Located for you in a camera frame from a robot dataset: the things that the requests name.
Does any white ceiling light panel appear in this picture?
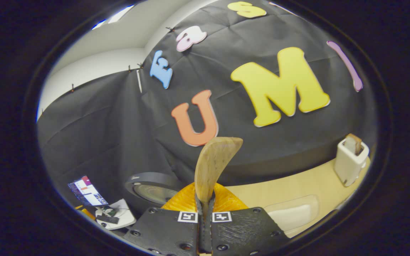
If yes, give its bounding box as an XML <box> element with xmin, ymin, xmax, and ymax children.
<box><xmin>92</xmin><ymin>5</ymin><xmax>135</xmax><ymax>30</ymax></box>

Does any black rice cooker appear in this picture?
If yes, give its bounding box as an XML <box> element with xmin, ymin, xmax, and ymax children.
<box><xmin>125</xmin><ymin>172</ymin><xmax>188</xmax><ymax>215</ymax></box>

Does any black backdrop cloth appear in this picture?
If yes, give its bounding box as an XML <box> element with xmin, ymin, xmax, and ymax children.
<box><xmin>37</xmin><ymin>0</ymin><xmax>378</xmax><ymax>214</ymax></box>

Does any computer monitor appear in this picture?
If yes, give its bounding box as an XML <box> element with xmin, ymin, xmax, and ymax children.
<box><xmin>68</xmin><ymin>175</ymin><xmax>109</xmax><ymax>207</ymax></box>

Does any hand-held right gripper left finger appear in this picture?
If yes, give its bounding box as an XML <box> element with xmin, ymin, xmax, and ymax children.
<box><xmin>123</xmin><ymin>182</ymin><xmax>204</xmax><ymax>256</ymax></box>

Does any toasted bread slice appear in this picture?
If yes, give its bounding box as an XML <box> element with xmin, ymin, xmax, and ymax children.
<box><xmin>345</xmin><ymin>133</ymin><xmax>363</xmax><ymax>156</ymax></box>

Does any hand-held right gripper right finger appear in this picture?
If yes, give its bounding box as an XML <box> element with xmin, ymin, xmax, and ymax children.
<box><xmin>207</xmin><ymin>182</ymin><xmax>291</xmax><ymax>256</ymax></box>

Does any black keyboard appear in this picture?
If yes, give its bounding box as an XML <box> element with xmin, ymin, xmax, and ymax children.
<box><xmin>96</xmin><ymin>215</ymin><xmax>120</xmax><ymax>225</ymax></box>

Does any small white side table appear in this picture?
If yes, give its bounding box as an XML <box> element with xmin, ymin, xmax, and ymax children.
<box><xmin>95</xmin><ymin>198</ymin><xmax>137</xmax><ymax>231</ymax></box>

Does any white toaster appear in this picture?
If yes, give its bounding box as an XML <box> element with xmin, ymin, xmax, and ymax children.
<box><xmin>334</xmin><ymin>138</ymin><xmax>370</xmax><ymax>188</ymax></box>

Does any wooden spoon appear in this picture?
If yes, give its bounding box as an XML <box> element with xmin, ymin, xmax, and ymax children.
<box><xmin>194</xmin><ymin>137</ymin><xmax>244</xmax><ymax>207</ymax></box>

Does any clear container of white rice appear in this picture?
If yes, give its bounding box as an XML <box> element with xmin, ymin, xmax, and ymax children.
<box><xmin>263</xmin><ymin>194</ymin><xmax>320</xmax><ymax>234</ymax></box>

